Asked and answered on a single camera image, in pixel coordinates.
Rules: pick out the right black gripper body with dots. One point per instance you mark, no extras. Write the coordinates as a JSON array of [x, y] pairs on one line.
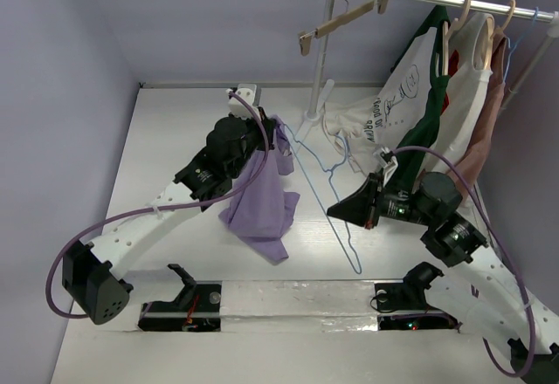
[[374, 205]]

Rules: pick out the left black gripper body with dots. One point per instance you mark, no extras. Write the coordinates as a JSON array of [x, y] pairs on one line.
[[265, 124]]

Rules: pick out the purple t shirt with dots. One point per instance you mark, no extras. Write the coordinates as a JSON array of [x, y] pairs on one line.
[[263, 213]]

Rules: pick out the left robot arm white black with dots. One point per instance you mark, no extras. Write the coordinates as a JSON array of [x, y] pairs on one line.
[[93, 272]]

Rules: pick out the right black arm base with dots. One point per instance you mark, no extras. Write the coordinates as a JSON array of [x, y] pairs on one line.
[[402, 306]]

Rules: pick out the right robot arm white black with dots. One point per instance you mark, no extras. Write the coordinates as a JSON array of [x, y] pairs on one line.
[[475, 287]]

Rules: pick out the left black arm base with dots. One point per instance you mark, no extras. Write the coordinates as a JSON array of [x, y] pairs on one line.
[[195, 309]]

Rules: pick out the dark green t shirt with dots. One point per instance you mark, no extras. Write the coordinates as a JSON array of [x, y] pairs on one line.
[[421, 84]]

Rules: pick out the cream printed t shirt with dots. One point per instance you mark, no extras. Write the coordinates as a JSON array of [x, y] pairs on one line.
[[383, 120]]

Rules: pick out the pink shirt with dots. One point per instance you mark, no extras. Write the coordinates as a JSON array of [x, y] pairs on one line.
[[487, 118]]

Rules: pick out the wooden clip hanger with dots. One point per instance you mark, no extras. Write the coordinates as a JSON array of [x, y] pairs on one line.
[[331, 23]]

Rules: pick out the wooden hanger left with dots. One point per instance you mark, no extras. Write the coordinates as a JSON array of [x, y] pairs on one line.
[[447, 31]]

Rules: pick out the wooden hanger right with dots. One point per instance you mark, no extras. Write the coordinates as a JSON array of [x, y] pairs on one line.
[[492, 31]]

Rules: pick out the white clothes rack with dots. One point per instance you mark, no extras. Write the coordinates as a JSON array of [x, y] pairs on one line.
[[321, 88]]

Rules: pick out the red garment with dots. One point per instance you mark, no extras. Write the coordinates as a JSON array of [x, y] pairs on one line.
[[453, 66]]

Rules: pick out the white tank top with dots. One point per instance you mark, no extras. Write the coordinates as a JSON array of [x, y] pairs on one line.
[[446, 83]]

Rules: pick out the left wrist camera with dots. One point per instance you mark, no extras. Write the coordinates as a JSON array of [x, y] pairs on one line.
[[242, 97]]

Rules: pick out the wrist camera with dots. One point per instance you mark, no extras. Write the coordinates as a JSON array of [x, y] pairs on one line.
[[388, 163], [242, 97]]

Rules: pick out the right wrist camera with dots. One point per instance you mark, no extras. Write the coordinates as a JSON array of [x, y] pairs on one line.
[[388, 163]]

